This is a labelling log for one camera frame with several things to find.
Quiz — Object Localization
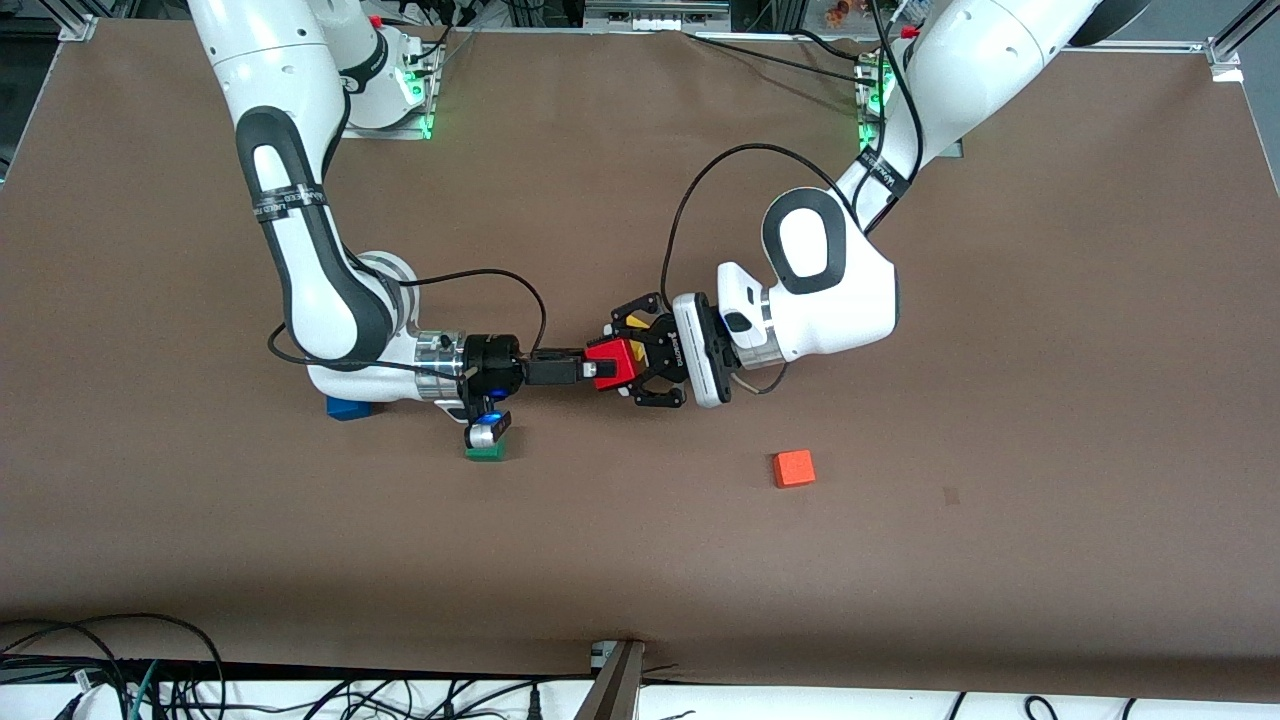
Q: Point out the red cube block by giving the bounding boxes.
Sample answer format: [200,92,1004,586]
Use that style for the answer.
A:
[585,337,647,393]

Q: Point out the orange cube block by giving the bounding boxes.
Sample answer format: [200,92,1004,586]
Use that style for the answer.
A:
[771,449,817,490]

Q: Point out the aluminium profile bar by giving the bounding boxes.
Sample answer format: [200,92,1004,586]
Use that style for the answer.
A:
[573,639,647,720]

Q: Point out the white power strip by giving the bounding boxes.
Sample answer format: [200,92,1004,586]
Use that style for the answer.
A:
[584,0,733,32]

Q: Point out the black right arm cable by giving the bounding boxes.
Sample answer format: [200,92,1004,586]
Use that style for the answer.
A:
[266,267,549,383]

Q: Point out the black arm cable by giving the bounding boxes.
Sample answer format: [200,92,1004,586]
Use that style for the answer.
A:
[660,0,926,399]
[266,267,549,383]

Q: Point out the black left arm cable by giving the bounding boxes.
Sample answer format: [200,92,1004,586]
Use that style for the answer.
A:
[660,0,926,399]

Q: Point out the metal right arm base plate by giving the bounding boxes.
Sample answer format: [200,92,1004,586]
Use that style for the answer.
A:
[340,42,441,142]

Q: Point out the black base cable bundle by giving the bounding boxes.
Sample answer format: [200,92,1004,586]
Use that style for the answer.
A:
[684,28,873,89]

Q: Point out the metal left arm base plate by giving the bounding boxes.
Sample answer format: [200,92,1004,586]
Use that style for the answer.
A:
[855,52,966,159]

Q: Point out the black looping cable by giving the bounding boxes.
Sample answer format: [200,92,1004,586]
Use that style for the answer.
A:
[0,612,227,720]

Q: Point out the teal cable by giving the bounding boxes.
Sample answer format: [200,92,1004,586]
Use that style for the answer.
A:
[122,660,163,720]

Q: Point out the aluminium corner bracket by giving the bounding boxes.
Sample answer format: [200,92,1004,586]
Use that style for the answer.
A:
[1204,35,1247,83]

